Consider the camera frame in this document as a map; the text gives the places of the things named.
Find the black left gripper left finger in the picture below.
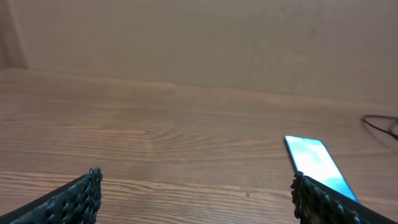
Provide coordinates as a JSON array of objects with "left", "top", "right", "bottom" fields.
[{"left": 1, "top": 167, "right": 103, "bottom": 224}]

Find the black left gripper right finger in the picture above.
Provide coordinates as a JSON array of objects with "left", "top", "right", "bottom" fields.
[{"left": 290, "top": 171, "right": 397, "bottom": 224}]

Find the blue Samsung Galaxy smartphone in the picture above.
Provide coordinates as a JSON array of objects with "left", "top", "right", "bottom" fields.
[{"left": 284, "top": 136, "right": 358, "bottom": 202}]

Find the black USB charging cable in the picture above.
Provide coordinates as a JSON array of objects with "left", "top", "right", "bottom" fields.
[{"left": 361, "top": 114, "right": 398, "bottom": 141}]

